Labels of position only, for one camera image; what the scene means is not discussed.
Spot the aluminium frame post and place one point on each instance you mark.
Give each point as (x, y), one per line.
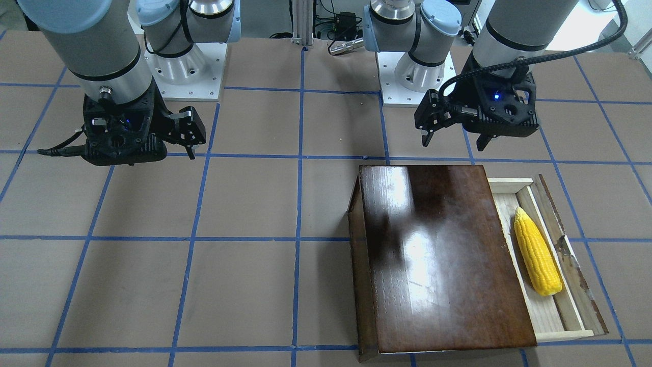
(302, 21)

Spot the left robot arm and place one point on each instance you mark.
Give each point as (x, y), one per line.
(515, 33)

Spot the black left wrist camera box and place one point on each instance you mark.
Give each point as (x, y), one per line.
(493, 105)

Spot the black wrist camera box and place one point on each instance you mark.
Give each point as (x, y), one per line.
(122, 134)
(493, 105)

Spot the yellow corn cob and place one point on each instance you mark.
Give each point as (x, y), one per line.
(542, 270)

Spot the light wood drawer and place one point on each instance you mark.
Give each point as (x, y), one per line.
(560, 303)

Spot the dark brown wooden cabinet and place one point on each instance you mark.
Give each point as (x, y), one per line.
(431, 267)

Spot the silver cylindrical connector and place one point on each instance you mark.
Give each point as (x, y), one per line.
(346, 47)

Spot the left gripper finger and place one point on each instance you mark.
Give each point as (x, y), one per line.
(483, 140)
(435, 113)

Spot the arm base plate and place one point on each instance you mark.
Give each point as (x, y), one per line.
(196, 76)
(407, 94)

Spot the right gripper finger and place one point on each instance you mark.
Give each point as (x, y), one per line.
(185, 128)

